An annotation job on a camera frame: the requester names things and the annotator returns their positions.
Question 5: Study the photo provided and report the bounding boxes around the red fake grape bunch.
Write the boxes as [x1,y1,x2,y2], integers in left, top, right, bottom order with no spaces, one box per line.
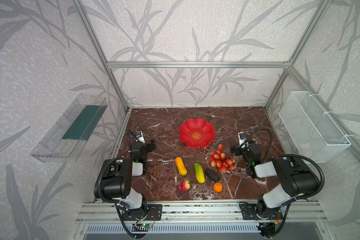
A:
[209,144,236,173]

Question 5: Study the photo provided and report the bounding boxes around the dark fake avocado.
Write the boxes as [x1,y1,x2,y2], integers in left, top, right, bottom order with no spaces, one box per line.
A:
[205,169,220,182]

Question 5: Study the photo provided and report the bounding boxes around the yellow fake mango fruit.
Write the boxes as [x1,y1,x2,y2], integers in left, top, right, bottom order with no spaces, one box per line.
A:
[175,157,188,176]

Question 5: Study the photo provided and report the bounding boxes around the small fake orange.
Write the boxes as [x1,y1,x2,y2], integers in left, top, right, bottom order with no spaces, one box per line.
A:
[213,183,223,193]

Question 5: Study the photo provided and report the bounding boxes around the green yellow fake cucumber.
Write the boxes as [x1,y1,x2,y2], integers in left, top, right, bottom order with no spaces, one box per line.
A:
[194,163,205,184]

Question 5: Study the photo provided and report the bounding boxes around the red green fake apple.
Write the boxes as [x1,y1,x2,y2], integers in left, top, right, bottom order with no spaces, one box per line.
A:
[179,180,192,192]

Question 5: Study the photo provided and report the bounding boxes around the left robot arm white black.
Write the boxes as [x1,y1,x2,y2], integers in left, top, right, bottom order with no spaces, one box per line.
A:
[94,140,156,215]

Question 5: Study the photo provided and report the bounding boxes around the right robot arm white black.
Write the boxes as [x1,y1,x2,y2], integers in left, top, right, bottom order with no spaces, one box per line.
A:
[231,142,325,220]

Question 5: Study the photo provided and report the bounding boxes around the red flower-shaped fruit bowl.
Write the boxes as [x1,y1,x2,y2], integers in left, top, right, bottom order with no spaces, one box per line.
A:
[179,118,216,148]

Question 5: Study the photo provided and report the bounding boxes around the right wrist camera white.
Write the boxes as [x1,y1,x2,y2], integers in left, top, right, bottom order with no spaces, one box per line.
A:
[238,132,249,148]

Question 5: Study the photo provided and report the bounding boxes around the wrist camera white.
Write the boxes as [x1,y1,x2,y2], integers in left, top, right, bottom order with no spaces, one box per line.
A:
[238,132,249,148]
[135,131,146,144]

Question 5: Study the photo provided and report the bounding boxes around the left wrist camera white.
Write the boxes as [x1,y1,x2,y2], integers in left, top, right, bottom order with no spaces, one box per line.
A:
[135,131,146,144]

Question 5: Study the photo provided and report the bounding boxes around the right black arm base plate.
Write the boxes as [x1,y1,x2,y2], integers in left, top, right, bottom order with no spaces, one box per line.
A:
[239,202,284,222]

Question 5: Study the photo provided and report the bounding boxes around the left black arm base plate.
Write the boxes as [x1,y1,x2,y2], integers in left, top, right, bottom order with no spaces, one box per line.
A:
[122,204,163,221]

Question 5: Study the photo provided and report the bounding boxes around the aluminium front rail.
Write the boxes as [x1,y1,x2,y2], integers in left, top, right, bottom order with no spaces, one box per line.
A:
[75,199,328,224]

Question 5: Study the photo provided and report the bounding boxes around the white wire mesh basket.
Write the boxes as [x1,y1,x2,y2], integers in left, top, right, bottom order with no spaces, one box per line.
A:
[279,91,352,163]

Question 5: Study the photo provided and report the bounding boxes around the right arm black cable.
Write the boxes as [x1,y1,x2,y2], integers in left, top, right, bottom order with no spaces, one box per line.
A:
[242,128,325,238]

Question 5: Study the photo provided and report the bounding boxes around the clear plastic wall tray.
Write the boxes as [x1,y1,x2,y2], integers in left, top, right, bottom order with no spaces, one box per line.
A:
[31,94,108,163]

